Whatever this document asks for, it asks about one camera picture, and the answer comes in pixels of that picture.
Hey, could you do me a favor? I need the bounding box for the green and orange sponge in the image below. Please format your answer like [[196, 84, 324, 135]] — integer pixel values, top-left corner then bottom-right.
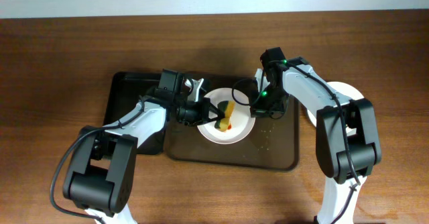
[[214, 101, 235, 132]]

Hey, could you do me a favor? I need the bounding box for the white plate with ketchup streak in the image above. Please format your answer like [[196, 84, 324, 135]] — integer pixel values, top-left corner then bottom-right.
[[197, 88, 255, 145]]

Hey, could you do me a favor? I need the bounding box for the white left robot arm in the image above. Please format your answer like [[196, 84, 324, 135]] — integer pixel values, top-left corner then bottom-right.
[[63, 96, 225, 223]]

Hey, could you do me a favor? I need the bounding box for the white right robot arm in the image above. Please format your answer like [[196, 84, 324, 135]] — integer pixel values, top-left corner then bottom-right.
[[251, 59, 381, 223]]

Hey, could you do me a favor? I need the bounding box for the brown serving tray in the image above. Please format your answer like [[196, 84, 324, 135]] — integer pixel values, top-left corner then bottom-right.
[[164, 74, 300, 172]]

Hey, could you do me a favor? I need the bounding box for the black water tray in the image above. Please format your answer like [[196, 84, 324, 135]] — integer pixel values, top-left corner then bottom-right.
[[103, 72, 166, 155]]

